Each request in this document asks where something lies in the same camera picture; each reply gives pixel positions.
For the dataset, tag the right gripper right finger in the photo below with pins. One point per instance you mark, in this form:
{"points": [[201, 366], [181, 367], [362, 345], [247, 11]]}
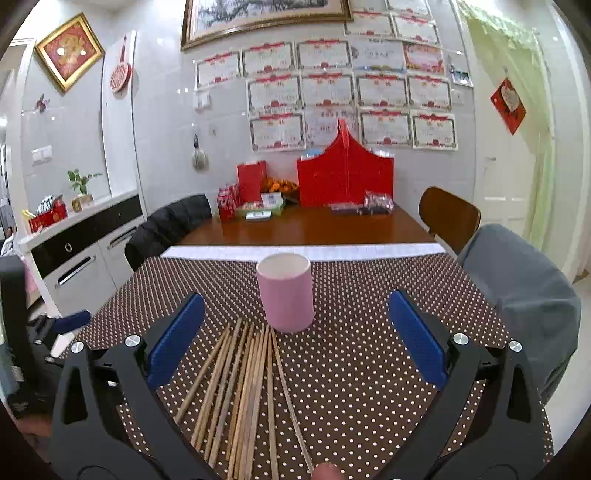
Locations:
{"points": [[485, 421]]}

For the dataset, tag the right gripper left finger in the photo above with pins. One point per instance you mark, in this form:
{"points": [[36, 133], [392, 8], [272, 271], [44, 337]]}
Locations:
{"points": [[108, 422]]}

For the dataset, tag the wooden chopstick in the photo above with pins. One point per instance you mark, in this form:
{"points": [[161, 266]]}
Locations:
{"points": [[236, 432], [250, 418], [226, 349], [271, 419], [225, 388], [200, 376], [290, 405], [253, 431]]}

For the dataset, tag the operator hand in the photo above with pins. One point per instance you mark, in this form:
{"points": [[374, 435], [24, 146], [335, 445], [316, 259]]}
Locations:
{"points": [[327, 471]]}

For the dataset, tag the white black sideboard cabinet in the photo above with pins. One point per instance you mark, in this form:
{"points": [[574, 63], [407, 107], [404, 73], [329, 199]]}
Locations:
{"points": [[78, 263]]}

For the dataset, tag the brown polka dot tablecloth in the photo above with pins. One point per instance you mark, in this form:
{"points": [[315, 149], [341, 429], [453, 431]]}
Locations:
{"points": [[357, 393]]}

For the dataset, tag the red tin on sideboard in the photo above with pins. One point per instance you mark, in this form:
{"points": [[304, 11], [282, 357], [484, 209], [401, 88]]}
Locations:
{"points": [[51, 210]]}

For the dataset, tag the potted green plant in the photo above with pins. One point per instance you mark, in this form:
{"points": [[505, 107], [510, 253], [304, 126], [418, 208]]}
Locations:
{"points": [[79, 184]]}

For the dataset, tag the black jacket on chair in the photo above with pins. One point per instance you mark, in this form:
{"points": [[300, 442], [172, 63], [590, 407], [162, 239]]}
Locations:
{"points": [[165, 227]]}

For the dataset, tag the brown wooden chair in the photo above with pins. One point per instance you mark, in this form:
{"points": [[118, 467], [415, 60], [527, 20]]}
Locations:
{"points": [[449, 217]]}

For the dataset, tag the pink cylindrical cup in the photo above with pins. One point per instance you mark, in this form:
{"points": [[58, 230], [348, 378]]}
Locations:
{"points": [[285, 289]]}

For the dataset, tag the packaged snack bag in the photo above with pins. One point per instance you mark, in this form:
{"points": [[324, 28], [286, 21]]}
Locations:
{"points": [[378, 203]]}

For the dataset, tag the red soda can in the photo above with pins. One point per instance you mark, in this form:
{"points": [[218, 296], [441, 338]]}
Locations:
{"points": [[225, 204]]}

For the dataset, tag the hanging round brush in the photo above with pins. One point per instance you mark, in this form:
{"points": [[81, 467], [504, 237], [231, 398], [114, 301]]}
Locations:
{"points": [[199, 157]]}

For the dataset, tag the small red box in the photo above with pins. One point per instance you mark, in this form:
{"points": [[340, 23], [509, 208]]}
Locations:
{"points": [[250, 180]]}

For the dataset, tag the red gift bag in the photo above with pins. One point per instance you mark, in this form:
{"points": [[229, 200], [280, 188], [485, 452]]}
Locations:
{"points": [[343, 173]]}

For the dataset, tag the oranges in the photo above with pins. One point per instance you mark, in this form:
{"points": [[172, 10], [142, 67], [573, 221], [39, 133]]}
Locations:
{"points": [[271, 185]]}

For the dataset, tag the red diamond door decoration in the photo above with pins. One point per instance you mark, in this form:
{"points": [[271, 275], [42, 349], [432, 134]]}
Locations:
{"points": [[509, 105]]}

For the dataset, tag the gold framed red picture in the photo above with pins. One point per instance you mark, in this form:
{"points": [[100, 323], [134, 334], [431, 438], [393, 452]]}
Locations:
{"points": [[69, 51]]}

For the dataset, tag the green curtain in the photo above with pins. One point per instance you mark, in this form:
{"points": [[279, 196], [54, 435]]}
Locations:
{"points": [[511, 56]]}

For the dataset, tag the large framed landscape painting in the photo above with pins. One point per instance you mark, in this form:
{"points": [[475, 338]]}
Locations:
{"points": [[206, 21]]}

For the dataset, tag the red round wall ornament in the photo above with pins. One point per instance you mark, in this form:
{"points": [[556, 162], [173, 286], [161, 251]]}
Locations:
{"points": [[122, 71]]}

